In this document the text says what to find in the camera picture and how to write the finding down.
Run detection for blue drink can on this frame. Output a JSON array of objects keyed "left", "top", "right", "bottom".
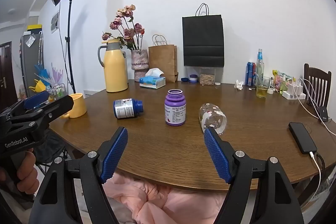
[{"left": 245, "top": 62, "right": 256, "bottom": 87}]

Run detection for white power strip with cables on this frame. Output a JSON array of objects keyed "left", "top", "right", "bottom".
[{"left": 282, "top": 81, "right": 307, "bottom": 101}]

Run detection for dark wooden door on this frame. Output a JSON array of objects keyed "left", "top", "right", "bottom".
[{"left": 0, "top": 42, "right": 12, "bottom": 109}]

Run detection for brown paper bag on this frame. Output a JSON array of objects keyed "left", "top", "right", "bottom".
[{"left": 148, "top": 34, "right": 178, "bottom": 83}]

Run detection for blue pill bottle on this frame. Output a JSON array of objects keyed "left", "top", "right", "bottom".
[{"left": 113, "top": 98, "right": 144, "bottom": 119}]

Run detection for white charger cables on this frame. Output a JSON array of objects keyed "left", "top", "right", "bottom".
[{"left": 297, "top": 78, "right": 336, "bottom": 136}]

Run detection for black light stand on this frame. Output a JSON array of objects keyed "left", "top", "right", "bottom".
[{"left": 64, "top": 0, "right": 76, "bottom": 94}]

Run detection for black folding stool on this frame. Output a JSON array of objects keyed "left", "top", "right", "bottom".
[{"left": 34, "top": 130, "right": 67, "bottom": 169}]

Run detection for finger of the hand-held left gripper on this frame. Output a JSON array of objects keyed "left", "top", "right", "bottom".
[
  {"left": 0, "top": 91, "right": 50, "bottom": 119},
  {"left": 7, "top": 94, "right": 75, "bottom": 135}
]

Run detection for person's left hand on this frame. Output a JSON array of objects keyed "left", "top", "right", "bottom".
[{"left": 16, "top": 151, "right": 39, "bottom": 195}]

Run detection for black cable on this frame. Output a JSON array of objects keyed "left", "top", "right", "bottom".
[{"left": 315, "top": 152, "right": 326, "bottom": 180}]

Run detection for black smartphone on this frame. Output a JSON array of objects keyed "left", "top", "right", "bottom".
[{"left": 288, "top": 122, "right": 318, "bottom": 154}]

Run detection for clear plastic organiser box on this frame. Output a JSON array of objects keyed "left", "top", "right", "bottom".
[{"left": 46, "top": 84, "right": 66, "bottom": 102}]

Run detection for clear snack container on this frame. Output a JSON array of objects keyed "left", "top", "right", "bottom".
[{"left": 199, "top": 67, "right": 216, "bottom": 85}]

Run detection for pink garment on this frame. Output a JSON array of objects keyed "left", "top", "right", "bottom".
[{"left": 102, "top": 172, "right": 229, "bottom": 224}]

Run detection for purple pill bottle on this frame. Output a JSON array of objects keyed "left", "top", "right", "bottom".
[{"left": 164, "top": 89, "right": 187, "bottom": 126}]

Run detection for grey refrigerator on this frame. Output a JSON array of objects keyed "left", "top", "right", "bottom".
[{"left": 20, "top": 31, "right": 44, "bottom": 90}]

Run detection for glass of yellow drink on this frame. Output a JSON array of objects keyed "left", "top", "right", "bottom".
[{"left": 256, "top": 76, "right": 271, "bottom": 98}]

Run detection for black power bank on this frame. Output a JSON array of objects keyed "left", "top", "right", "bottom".
[{"left": 319, "top": 106, "right": 330, "bottom": 123}]

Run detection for glass bottle with blue cap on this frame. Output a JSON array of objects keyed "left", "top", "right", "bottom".
[{"left": 255, "top": 49, "right": 264, "bottom": 86}]

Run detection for blue tissue box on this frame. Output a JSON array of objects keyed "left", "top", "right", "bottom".
[{"left": 139, "top": 68, "right": 166, "bottom": 89}]

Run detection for yellow cup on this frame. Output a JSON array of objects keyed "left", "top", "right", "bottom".
[{"left": 61, "top": 93, "right": 88, "bottom": 119}]

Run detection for clear patterned glass cup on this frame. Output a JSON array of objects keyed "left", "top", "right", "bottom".
[{"left": 199, "top": 103, "right": 227, "bottom": 135}]

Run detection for dried pink flowers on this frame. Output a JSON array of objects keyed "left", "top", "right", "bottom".
[{"left": 102, "top": 4, "right": 145, "bottom": 51}]

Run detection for colourful snack packets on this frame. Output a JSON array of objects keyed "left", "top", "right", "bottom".
[{"left": 272, "top": 70, "right": 293, "bottom": 94}]

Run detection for dark wooden chair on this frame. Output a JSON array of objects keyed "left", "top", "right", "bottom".
[{"left": 304, "top": 63, "right": 332, "bottom": 109}]

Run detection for white phone cable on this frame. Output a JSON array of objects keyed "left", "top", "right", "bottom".
[{"left": 310, "top": 152, "right": 322, "bottom": 205}]

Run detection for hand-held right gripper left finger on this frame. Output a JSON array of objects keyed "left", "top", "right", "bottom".
[{"left": 28, "top": 126, "right": 129, "bottom": 224}]

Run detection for wall electrical panel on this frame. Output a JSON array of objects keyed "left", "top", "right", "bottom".
[{"left": 51, "top": 12, "right": 59, "bottom": 34}]

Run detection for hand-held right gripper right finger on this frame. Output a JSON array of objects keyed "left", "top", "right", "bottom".
[{"left": 204, "top": 127, "right": 305, "bottom": 224}]

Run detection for black paper bag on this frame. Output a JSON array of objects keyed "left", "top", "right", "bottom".
[{"left": 182, "top": 3, "right": 225, "bottom": 67}]

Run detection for yellow thermos jug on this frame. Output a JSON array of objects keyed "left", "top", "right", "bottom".
[{"left": 98, "top": 39, "right": 129, "bottom": 93}]

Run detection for pink ceramic vase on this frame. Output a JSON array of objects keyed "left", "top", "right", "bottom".
[{"left": 131, "top": 49, "right": 149, "bottom": 82}]

